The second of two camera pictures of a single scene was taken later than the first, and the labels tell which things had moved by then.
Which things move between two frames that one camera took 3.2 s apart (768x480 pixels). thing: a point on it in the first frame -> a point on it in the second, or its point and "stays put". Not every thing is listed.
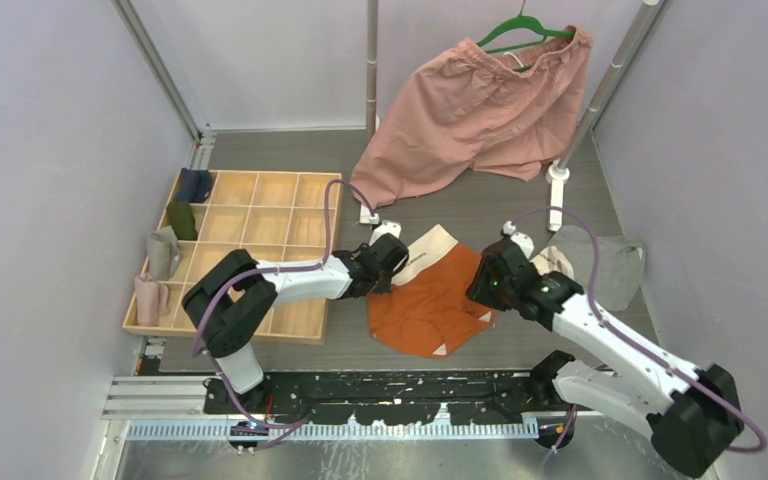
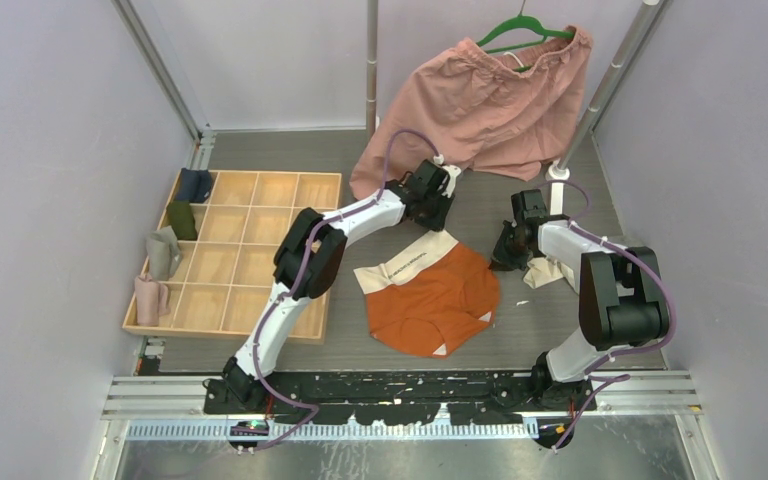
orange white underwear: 428,309 stays put
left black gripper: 385,285 -> 438,223
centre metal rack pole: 371,69 stays put
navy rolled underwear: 193,185 stays put
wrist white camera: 387,227 -> 453,172
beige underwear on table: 550,259 stays put
